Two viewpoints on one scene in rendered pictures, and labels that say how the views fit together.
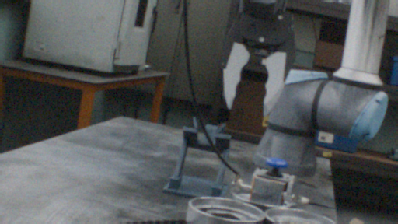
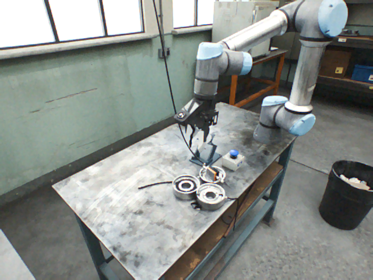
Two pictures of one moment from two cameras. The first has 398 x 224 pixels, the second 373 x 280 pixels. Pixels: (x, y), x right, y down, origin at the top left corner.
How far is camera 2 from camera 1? 0.61 m
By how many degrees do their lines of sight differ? 40
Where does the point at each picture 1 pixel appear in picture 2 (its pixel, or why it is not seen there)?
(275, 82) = (200, 142)
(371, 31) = (303, 84)
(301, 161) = (269, 139)
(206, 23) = not seen: hidden behind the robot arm
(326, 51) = not seen: outside the picture
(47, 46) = not seen: hidden behind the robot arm
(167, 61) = (291, 42)
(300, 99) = (268, 114)
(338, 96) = (284, 115)
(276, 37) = (199, 125)
